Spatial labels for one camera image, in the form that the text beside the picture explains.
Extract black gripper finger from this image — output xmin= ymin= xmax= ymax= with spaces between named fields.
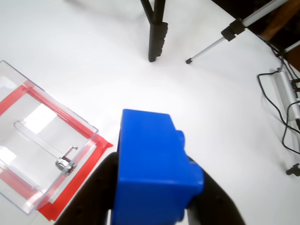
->
xmin=53 ymin=151 xmax=121 ymax=225
xmin=185 ymin=156 xmax=247 ymax=225

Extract blue lego brick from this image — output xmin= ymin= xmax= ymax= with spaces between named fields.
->
xmin=111 ymin=108 xmax=205 ymax=225

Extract transparent plastic box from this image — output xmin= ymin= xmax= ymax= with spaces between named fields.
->
xmin=0 ymin=60 xmax=99 ymax=216

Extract silver lock cylinder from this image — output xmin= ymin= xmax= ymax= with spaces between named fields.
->
xmin=54 ymin=145 xmax=78 ymax=177

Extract black rubber tripod foot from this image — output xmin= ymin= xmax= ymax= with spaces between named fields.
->
xmin=285 ymin=163 xmax=300 ymax=177

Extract silver usb hub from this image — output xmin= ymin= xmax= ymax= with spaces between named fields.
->
xmin=271 ymin=69 xmax=300 ymax=120

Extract silver tripod leg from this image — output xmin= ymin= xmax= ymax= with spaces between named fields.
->
xmin=284 ymin=40 xmax=300 ymax=53
xmin=185 ymin=0 xmax=290 ymax=65

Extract black tripod leg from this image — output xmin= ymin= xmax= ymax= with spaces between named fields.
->
xmin=140 ymin=0 xmax=169 ymax=63

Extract thin black cable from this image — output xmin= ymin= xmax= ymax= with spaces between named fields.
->
xmin=282 ymin=101 xmax=300 ymax=156
xmin=257 ymin=72 xmax=300 ymax=132

